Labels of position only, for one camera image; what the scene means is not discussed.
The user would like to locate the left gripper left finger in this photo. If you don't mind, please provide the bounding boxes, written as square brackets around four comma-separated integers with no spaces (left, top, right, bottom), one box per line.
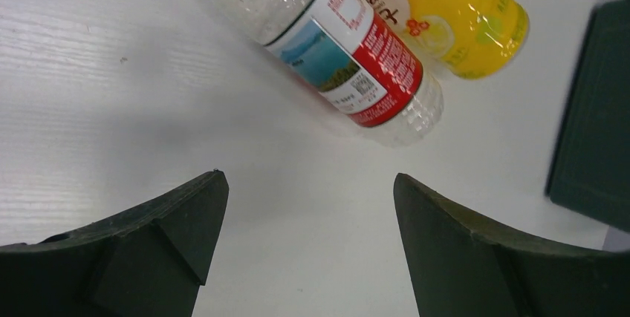
[1,170,229,316]

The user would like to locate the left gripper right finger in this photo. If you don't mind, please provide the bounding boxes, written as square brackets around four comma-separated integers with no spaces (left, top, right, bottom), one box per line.
[393,173,629,316]

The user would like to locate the yellow juice bottle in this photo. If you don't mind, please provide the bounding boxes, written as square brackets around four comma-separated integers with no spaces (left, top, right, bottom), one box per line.
[366,0,530,79]

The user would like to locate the red blue label bottle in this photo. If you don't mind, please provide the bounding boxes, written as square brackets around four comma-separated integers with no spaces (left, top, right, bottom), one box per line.
[210,0,444,146]

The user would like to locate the dark green plastic bin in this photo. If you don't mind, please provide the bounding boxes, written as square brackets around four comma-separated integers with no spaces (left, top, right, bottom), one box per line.
[545,0,629,232]

